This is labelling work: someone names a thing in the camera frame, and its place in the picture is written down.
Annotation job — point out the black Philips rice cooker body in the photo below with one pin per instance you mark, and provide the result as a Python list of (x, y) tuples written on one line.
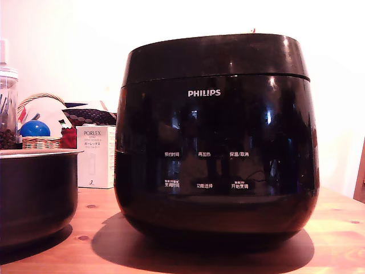
[(216, 128)]

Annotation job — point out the black rice cooker lid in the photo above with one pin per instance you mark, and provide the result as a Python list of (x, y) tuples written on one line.
[(214, 57)]

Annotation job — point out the white Porlex cardboard box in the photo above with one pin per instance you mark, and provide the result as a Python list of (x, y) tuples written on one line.
[(95, 154)]

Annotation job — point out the dark dotted cloth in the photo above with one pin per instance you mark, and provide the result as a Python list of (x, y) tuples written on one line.
[(91, 115)]

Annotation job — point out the red fabric pouch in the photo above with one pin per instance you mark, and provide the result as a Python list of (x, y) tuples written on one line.
[(69, 139)]

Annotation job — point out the small red orange object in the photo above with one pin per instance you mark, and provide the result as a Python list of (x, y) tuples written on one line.
[(253, 30)]

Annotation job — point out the white cloth with coloured marks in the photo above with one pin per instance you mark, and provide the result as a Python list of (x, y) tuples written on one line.
[(48, 112)]

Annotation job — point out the woven wicker basket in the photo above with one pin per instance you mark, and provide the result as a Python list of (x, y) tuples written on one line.
[(40, 143)]

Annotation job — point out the blue ball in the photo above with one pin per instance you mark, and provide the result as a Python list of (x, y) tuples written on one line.
[(34, 129)]

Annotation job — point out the black inner pot silver rim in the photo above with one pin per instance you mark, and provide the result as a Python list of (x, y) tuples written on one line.
[(37, 194)]

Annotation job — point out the dark roasted coffee beans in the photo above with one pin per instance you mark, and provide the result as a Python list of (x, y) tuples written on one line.
[(8, 140)]

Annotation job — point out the clear glass jar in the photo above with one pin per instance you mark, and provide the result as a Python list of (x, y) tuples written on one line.
[(8, 85)]

